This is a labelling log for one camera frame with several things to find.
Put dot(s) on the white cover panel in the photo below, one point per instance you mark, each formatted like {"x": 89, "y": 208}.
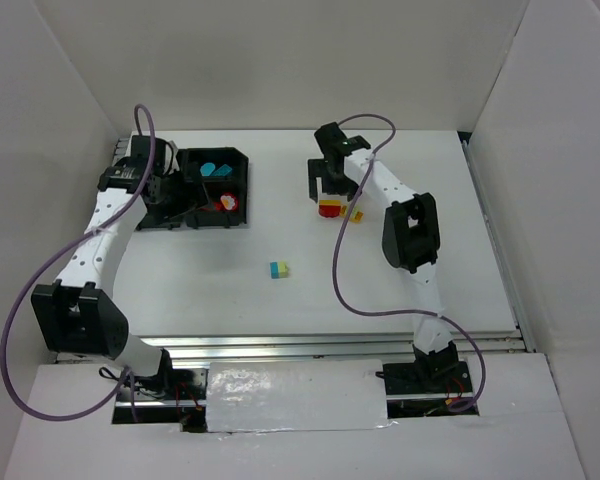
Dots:
{"x": 314, "y": 395}

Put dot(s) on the teal long lego brick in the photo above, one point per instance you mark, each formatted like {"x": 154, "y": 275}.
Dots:
{"x": 222, "y": 171}

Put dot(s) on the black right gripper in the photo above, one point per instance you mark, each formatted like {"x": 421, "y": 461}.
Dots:
{"x": 332, "y": 185}

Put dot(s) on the teal oval lego brick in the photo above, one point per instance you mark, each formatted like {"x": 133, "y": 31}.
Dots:
{"x": 207, "y": 169}

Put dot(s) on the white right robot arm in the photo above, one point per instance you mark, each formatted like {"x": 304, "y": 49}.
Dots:
{"x": 410, "y": 240}

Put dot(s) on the red flower print lego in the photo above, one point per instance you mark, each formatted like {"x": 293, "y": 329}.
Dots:
{"x": 229, "y": 202}

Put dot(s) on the black four-compartment sorting tray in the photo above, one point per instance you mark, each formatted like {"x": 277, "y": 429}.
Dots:
{"x": 236, "y": 183}

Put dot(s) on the yellow flat lego plate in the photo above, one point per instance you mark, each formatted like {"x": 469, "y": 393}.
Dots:
{"x": 356, "y": 216}

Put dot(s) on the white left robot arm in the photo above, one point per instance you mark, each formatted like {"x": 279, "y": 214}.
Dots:
{"x": 76, "y": 312}

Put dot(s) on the red and yellow curved lego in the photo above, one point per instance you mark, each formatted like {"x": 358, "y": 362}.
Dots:
{"x": 329, "y": 208}

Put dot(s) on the teal and green lego block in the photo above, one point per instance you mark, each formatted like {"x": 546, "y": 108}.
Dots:
{"x": 279, "y": 270}

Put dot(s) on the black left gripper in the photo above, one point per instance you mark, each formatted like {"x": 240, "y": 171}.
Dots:
{"x": 181, "y": 195}

